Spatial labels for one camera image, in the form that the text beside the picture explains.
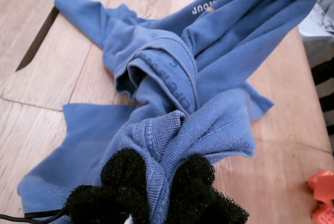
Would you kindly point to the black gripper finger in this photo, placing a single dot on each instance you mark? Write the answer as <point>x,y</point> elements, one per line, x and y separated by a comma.
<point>193,182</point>
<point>122,171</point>

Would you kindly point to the blue T-shirt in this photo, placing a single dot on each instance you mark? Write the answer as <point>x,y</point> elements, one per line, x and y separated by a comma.
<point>221,51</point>

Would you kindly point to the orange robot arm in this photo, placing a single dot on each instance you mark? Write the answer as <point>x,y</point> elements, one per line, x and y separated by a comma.
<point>322,190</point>

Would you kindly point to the black white striped object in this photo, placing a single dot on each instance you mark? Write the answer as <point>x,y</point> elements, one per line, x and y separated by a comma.
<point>324,104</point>

